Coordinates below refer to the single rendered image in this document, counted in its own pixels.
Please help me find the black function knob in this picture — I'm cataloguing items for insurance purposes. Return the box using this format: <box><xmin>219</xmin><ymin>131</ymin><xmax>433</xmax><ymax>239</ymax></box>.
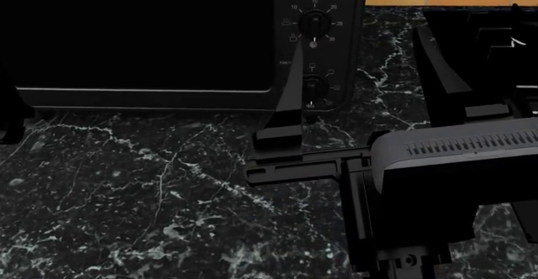
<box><xmin>301</xmin><ymin>73</ymin><xmax>330</xmax><ymax>104</ymax></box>

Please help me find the black blocky object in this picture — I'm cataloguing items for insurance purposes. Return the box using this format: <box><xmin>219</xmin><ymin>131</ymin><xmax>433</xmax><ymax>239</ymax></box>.
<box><xmin>0</xmin><ymin>66</ymin><xmax>36</xmax><ymax>145</ymax></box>

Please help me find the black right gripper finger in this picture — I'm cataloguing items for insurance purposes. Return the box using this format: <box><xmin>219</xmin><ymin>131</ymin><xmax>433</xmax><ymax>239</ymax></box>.
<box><xmin>251</xmin><ymin>42</ymin><xmax>305</xmax><ymax>161</ymax></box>
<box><xmin>413</xmin><ymin>25</ymin><xmax>514</xmax><ymax>126</ymax></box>

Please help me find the black toaster oven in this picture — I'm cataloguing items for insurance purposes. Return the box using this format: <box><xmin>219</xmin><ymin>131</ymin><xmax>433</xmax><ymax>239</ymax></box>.
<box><xmin>0</xmin><ymin>0</ymin><xmax>367</xmax><ymax>113</ymax></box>

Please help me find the black timer knob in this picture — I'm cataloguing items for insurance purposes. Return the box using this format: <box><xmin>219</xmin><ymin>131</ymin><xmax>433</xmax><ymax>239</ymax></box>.
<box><xmin>298</xmin><ymin>8</ymin><xmax>335</xmax><ymax>39</ymax></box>

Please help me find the black angular countertop appliance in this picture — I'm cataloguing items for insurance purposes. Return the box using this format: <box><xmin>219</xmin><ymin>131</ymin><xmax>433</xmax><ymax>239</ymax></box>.
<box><xmin>421</xmin><ymin>3</ymin><xmax>538</xmax><ymax>88</ymax></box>

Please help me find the grey gripper camera box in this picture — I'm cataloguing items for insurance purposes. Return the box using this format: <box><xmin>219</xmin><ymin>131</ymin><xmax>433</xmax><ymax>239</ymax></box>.
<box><xmin>368</xmin><ymin>116</ymin><xmax>538</xmax><ymax>252</ymax></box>

